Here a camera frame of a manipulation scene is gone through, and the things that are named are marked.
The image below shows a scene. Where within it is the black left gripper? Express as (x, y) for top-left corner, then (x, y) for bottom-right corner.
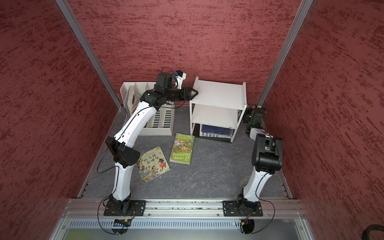
(164, 86), (198, 101)

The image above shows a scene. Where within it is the white two-tier bookshelf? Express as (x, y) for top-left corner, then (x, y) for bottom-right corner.
(189, 77), (248, 143)

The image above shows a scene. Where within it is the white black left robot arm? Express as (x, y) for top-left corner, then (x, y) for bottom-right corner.
(105, 70), (199, 216)

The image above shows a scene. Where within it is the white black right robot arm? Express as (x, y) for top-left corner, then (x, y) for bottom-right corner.
(237, 107), (283, 215)

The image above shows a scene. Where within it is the white perforated magazine file rack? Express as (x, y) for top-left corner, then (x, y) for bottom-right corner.
(119, 81), (176, 136)

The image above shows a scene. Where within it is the blue book under shelf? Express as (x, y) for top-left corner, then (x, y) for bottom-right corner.
(199, 125), (233, 139)

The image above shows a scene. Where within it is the green Treehouse book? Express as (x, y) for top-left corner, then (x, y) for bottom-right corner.
(170, 133), (195, 165)

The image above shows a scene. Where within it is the colourful Chinese picture book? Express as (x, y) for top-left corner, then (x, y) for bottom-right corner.
(137, 146), (170, 183)

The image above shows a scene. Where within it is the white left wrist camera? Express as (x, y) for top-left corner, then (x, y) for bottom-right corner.
(174, 70), (187, 89)

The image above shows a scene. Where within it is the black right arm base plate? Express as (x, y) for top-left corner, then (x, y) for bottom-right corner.
(222, 201), (263, 217)

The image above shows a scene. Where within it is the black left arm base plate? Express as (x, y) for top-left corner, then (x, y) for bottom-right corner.
(103, 200), (147, 217)

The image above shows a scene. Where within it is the right aluminium corner post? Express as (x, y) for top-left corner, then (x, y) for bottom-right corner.
(256, 0), (314, 107)

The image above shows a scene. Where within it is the aluminium corner post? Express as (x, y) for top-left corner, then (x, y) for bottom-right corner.
(256, 0), (314, 107)
(56, 0), (123, 110)

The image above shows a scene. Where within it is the left aluminium corner post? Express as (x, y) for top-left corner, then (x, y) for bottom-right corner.
(56, 0), (123, 110)

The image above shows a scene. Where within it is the aluminium front rail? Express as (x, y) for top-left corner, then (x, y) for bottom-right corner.
(61, 199), (307, 219)

